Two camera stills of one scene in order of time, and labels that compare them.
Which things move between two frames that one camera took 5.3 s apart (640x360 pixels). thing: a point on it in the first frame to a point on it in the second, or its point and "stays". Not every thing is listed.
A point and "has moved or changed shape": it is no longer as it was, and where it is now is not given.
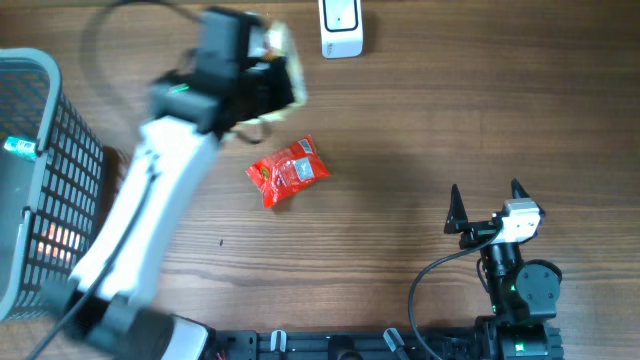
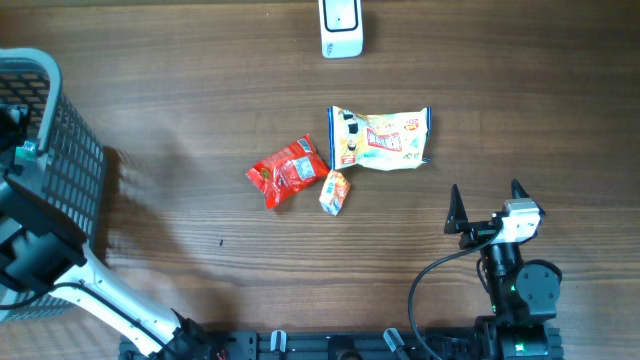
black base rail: [381, 344] stays
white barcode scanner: [341, 28] stays
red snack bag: [288, 171] stays
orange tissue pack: [57, 243] has moved or changed shape
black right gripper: [477, 231] stays
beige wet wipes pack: [276, 39] to [382, 141]
